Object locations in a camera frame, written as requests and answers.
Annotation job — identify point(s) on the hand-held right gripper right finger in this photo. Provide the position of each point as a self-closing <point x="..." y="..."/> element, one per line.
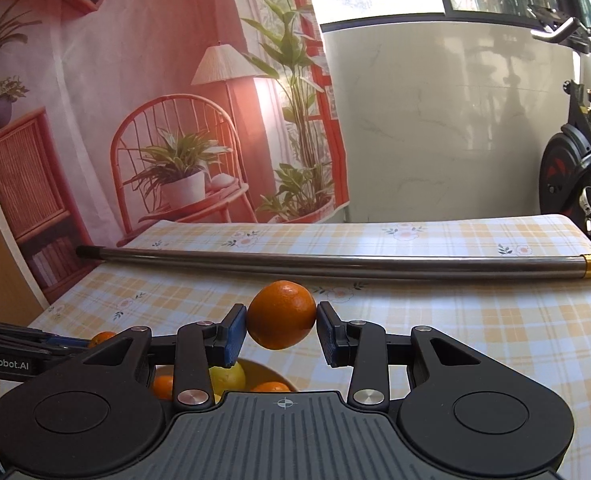
<point x="325" y="334"/>

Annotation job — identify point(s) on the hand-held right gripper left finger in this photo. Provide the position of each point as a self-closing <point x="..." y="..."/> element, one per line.
<point x="236" y="334"/>

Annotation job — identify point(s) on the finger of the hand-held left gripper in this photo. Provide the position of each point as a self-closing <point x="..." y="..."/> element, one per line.
<point x="10" y="335"/>
<point x="67" y="345"/>

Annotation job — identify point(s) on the orange mandarin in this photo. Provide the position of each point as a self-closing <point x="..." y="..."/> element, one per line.
<point x="281" y="315"/>
<point x="164" y="386"/>
<point x="100" y="338"/>

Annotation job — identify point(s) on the yellow-green citrus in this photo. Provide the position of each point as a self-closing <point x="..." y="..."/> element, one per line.
<point x="228" y="379"/>

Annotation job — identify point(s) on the yellow bowl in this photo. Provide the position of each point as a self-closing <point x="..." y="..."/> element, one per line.
<point x="275" y="372"/>

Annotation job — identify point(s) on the large orange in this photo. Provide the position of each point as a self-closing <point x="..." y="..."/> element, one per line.
<point x="270" y="388"/>

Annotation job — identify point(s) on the long steel pole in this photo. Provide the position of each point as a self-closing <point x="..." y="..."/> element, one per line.
<point x="325" y="261"/>

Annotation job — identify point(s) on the checked floral tablecloth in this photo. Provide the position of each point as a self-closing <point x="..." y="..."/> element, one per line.
<point x="450" y="310"/>

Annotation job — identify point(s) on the black exercise bike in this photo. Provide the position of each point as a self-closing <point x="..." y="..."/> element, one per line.
<point x="565" y="170"/>

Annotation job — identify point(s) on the printed room wall tapestry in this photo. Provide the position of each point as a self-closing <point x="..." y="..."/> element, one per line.
<point x="125" y="60"/>

